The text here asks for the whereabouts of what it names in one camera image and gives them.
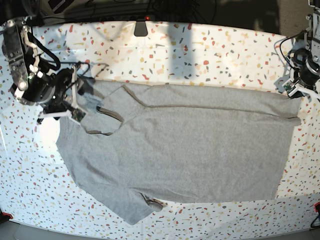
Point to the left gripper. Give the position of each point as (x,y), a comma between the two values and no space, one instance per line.
(304,73)

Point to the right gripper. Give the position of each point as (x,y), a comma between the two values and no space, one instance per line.
(59,96)

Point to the grey T-shirt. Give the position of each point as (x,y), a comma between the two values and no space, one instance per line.
(139,144)

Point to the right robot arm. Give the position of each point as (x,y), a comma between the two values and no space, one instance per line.
(38,79)

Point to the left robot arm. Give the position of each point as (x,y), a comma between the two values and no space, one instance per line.
(311,35)

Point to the red corner clamp right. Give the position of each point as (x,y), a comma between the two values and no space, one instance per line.
(317,207)

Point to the red corner clamp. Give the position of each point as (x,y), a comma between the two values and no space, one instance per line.
(5,216)
(317,207)

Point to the red corner clamp left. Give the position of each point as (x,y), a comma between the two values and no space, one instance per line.
(5,216)

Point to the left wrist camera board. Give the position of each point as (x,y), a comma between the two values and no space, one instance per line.
(288,86)

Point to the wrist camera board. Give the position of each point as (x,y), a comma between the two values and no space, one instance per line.
(288,86)
(77,115)

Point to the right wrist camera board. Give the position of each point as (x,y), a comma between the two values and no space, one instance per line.
(77,115)

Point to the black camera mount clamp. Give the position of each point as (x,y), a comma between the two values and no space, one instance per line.
(140,29)

